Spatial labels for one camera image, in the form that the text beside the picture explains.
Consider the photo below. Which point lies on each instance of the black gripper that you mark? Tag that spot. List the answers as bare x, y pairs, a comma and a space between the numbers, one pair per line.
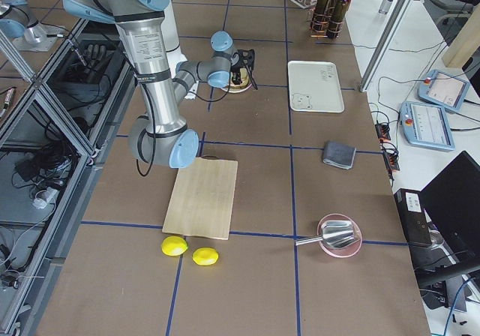
236, 68

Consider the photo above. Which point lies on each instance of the black computer monitor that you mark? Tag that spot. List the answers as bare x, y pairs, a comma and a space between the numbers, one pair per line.
451, 201

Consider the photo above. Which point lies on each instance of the blue teach pendant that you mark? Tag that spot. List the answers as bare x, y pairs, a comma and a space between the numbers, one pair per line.
443, 89
426, 125

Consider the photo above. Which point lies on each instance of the yellow lemon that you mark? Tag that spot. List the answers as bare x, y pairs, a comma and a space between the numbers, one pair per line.
174, 246
205, 256

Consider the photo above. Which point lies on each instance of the aluminium frame post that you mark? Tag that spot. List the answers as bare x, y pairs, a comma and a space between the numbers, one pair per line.
383, 45

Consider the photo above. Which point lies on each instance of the copper wire bottle rack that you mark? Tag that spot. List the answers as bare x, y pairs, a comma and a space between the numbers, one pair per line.
330, 10

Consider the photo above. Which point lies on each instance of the wooden cutting board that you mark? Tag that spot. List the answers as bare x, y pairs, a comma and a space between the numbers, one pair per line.
201, 203

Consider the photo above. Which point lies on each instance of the pink bowl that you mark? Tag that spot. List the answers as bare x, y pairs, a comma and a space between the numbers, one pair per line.
348, 251

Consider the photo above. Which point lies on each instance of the cream round plate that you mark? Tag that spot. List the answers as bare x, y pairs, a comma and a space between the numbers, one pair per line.
236, 89

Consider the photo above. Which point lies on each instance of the dark green wine bottle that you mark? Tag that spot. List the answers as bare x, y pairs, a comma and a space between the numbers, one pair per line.
323, 9
335, 19

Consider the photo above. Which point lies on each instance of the cream bear serving tray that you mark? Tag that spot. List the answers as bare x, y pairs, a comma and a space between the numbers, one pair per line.
314, 87

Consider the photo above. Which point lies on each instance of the black desktop computer box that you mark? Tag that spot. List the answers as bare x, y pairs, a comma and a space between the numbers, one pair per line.
412, 217

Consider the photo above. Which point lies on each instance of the metal scoop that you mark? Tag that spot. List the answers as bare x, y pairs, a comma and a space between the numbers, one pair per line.
334, 234

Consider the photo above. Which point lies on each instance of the folded grey cloth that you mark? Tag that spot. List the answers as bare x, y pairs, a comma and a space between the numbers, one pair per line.
338, 155

